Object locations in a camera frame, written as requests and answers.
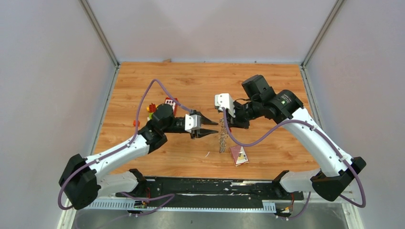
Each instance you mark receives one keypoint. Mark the white slotted cable duct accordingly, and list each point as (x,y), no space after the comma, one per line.
(132,205)

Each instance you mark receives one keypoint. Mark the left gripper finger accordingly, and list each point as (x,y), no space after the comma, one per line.
(199,133)
(203,120)

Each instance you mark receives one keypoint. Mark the small orange cube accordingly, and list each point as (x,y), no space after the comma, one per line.
(136,123)

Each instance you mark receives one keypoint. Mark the playing card box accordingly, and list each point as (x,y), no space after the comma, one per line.
(238,155)

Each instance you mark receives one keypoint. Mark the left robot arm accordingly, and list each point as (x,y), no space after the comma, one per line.
(86,178)

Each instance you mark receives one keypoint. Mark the metal disc with keyrings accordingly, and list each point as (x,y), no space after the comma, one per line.
(223,136)

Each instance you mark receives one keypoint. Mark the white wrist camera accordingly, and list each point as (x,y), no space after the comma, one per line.
(191,123)
(223,102)

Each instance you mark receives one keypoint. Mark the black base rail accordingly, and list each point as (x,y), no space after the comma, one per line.
(210,193)

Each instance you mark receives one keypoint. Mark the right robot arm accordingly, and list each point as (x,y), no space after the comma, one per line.
(337,169)

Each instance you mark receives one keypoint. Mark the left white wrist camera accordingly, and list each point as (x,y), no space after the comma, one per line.
(191,123)

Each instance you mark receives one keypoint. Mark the toy brick car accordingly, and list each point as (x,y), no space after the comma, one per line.
(151,108)

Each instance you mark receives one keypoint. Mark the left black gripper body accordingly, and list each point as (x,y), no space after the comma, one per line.
(177,125)

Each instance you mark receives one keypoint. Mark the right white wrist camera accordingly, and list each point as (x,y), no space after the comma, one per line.
(223,102)

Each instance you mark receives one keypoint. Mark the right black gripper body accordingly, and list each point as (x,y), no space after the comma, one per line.
(244,112)

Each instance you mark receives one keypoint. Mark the red window brick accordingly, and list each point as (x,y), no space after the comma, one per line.
(172,103)

